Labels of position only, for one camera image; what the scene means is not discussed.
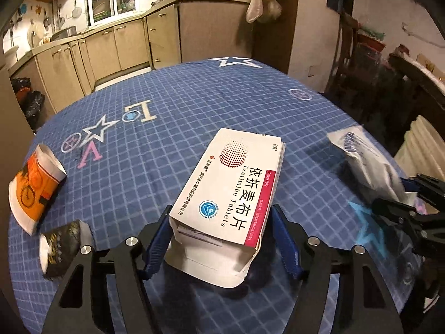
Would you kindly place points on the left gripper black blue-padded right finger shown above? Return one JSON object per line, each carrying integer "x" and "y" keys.
{"x": 364, "y": 303}

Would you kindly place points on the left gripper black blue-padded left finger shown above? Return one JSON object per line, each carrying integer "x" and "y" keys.
{"x": 81, "y": 303}

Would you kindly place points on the white blue plastic wrapper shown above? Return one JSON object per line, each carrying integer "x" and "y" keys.
{"x": 376, "y": 177}

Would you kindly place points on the orange bicycle paper cup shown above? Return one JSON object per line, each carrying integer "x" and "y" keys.
{"x": 31, "y": 190}

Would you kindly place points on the white tablet medicine box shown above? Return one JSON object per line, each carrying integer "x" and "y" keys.
{"x": 219, "y": 218}

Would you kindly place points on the black trash bag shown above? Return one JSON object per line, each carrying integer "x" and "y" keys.
{"x": 31, "y": 101}

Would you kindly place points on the beige kitchen cabinets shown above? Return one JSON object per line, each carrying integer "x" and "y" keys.
{"x": 170, "y": 33}

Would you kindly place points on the white stacked stool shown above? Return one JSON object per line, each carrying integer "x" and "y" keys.
{"x": 422, "y": 151}

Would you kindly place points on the blue grid tablecloth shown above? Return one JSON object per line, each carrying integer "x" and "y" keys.
{"x": 156, "y": 127}

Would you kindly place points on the wooden chair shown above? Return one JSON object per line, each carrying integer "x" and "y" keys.
{"x": 360, "y": 54}

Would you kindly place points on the hanging pink cloth bag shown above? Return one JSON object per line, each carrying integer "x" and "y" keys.
{"x": 263, "y": 11}

